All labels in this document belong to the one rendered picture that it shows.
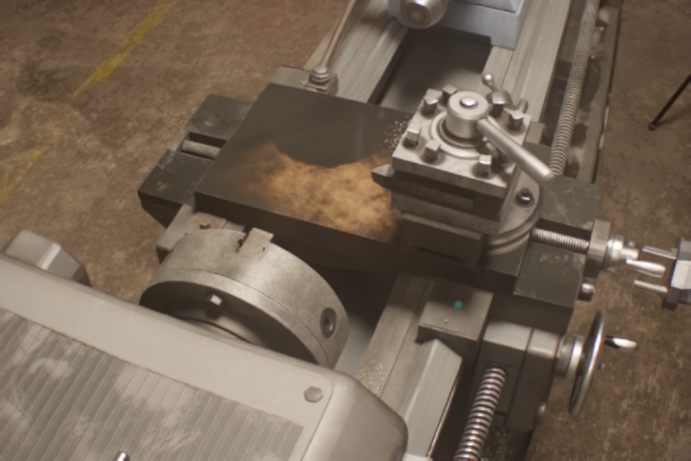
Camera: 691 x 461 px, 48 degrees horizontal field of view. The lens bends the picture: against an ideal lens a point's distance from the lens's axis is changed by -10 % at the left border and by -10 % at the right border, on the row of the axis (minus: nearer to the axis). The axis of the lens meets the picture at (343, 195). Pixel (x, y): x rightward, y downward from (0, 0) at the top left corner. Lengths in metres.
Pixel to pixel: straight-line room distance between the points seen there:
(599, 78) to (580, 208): 1.19
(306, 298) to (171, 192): 0.63
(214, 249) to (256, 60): 2.38
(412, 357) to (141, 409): 0.70
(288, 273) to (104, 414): 0.34
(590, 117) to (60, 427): 2.03
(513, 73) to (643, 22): 2.00
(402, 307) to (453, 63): 0.84
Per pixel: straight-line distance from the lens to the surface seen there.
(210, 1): 3.74
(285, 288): 0.95
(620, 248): 1.45
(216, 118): 1.68
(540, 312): 1.39
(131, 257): 2.65
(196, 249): 0.99
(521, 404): 1.54
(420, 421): 1.26
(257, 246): 0.99
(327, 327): 0.99
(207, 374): 0.72
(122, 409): 0.71
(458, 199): 1.20
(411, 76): 2.02
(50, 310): 0.80
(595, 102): 2.56
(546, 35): 2.00
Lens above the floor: 1.93
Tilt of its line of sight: 45 degrees down
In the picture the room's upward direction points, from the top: 1 degrees counter-clockwise
